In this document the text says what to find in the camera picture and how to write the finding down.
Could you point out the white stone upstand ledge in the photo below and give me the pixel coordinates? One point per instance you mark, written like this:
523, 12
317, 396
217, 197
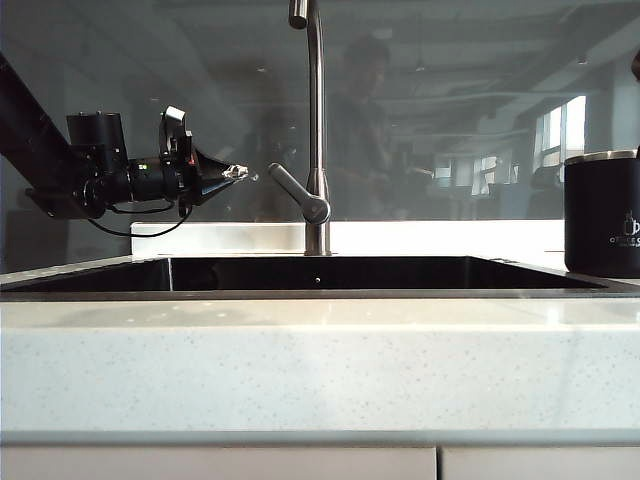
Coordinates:
225, 237

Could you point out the black undermount sink basin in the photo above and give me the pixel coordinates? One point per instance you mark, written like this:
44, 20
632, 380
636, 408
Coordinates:
350, 273

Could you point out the wide grey cabinet door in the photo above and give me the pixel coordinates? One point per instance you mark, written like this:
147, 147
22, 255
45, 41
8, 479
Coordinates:
215, 465

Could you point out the narrow grey cabinet door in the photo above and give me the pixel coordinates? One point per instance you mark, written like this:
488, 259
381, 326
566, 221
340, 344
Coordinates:
540, 465

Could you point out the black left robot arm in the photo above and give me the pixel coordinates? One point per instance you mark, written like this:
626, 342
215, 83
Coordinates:
30, 130

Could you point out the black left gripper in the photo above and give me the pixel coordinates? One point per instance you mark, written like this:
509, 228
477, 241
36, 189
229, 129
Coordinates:
180, 172

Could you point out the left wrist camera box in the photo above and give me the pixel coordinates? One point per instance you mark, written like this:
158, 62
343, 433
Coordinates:
174, 122

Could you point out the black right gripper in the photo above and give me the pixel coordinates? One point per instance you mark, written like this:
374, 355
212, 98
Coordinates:
636, 67

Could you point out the black steel-rimmed coffee mug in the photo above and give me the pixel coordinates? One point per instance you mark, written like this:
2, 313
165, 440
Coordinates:
600, 215

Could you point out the stainless steel gooseneck faucet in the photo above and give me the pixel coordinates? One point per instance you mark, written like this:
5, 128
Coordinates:
316, 100

